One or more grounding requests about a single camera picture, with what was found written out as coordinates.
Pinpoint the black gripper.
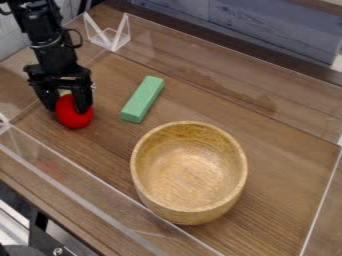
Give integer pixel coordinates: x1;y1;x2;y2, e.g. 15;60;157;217
23;33;94;114

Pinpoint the red strawberry toy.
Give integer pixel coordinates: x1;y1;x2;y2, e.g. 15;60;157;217
56;94;94;129

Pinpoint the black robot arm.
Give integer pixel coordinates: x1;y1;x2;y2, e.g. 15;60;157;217
0;0;94;114

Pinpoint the green rectangular block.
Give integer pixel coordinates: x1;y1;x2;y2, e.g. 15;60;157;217
120;76;165;123

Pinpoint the wooden bowl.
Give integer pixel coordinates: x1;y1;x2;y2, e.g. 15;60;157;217
130;121;249;225

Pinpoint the black table clamp base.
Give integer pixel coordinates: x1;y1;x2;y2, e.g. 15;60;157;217
0;213;78;256

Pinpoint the clear acrylic corner bracket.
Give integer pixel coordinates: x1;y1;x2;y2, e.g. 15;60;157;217
83;13;131;52

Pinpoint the clear acrylic tray wall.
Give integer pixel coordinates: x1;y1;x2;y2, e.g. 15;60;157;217
0;115;223;256

